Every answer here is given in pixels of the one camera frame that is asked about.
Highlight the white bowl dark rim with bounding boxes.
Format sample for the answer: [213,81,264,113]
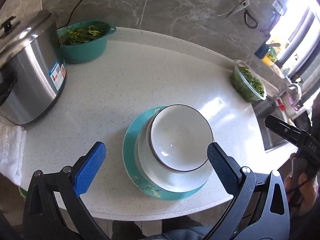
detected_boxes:
[148,104,214,172]

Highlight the large white bowl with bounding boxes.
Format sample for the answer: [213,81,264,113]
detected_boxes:
[135,120,214,193]

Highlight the black kitchen scissors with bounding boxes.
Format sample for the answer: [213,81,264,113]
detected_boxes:
[225,0,259,29]

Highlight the person right hand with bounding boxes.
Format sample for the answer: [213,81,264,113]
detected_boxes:
[284,153,319,217]

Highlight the stainless steel sink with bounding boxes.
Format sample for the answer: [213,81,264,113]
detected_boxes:
[252,96,290,153]

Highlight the chrome sink faucet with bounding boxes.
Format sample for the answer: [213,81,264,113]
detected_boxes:
[272,83,302,106]

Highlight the glass bowl of greens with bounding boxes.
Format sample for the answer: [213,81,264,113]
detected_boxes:
[230,60,267,103]

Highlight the yellow oil bottle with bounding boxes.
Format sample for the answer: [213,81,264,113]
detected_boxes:
[254,42,281,67]

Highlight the white folded towel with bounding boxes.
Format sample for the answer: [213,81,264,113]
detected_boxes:
[0,122,27,186]

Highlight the stainless steel rice cooker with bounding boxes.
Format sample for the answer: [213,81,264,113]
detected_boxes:
[1,10,67,126]

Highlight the teal plastic colander basin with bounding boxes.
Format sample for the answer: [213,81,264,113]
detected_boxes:
[57,20,117,64]

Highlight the black power cable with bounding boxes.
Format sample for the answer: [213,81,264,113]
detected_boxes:
[67,0,87,28]

